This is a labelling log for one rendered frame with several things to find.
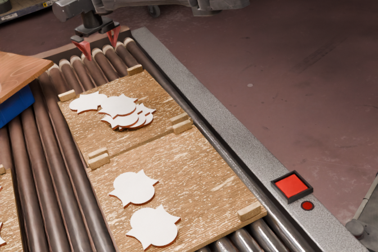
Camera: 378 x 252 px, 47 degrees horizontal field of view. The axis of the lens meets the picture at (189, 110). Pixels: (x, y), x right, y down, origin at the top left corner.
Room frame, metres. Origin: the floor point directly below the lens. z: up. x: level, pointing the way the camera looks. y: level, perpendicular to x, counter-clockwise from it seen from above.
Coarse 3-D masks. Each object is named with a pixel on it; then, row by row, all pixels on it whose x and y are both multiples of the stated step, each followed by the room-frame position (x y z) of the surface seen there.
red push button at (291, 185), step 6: (294, 174) 0.79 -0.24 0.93; (282, 180) 0.77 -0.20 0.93; (288, 180) 0.77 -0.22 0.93; (294, 180) 0.77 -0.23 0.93; (282, 186) 0.75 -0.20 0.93; (288, 186) 0.75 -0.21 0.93; (294, 186) 0.75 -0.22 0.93; (300, 186) 0.74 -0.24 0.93; (306, 186) 0.74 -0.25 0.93; (288, 192) 0.73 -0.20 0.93; (294, 192) 0.73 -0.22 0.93
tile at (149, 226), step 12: (132, 216) 0.74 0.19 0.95; (144, 216) 0.73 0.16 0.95; (156, 216) 0.72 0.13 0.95; (168, 216) 0.71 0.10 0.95; (132, 228) 0.70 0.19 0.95; (144, 228) 0.69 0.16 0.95; (156, 228) 0.68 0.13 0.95; (168, 228) 0.68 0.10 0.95; (144, 240) 0.66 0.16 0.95; (156, 240) 0.65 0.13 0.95; (168, 240) 0.64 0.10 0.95
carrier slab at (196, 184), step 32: (192, 128) 1.05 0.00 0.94; (128, 160) 0.96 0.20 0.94; (160, 160) 0.93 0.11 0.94; (192, 160) 0.90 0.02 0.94; (96, 192) 0.85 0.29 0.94; (160, 192) 0.81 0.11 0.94; (192, 192) 0.78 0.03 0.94; (224, 192) 0.76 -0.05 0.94; (128, 224) 0.72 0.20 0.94; (192, 224) 0.68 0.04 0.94; (224, 224) 0.66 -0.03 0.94
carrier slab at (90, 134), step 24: (144, 72) 1.45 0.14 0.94; (144, 96) 1.28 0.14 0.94; (168, 96) 1.25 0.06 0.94; (72, 120) 1.21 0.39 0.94; (96, 120) 1.19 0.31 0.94; (168, 120) 1.11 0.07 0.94; (192, 120) 1.09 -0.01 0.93; (96, 144) 1.06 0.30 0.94; (120, 144) 1.04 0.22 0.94; (144, 144) 1.03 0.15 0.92
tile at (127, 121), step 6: (132, 114) 1.14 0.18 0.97; (138, 114) 1.15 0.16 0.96; (102, 120) 1.14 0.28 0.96; (108, 120) 1.13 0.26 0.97; (114, 120) 1.12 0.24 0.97; (120, 120) 1.12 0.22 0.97; (126, 120) 1.11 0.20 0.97; (132, 120) 1.11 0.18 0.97; (114, 126) 1.10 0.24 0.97; (120, 126) 1.09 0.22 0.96; (126, 126) 1.09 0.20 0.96
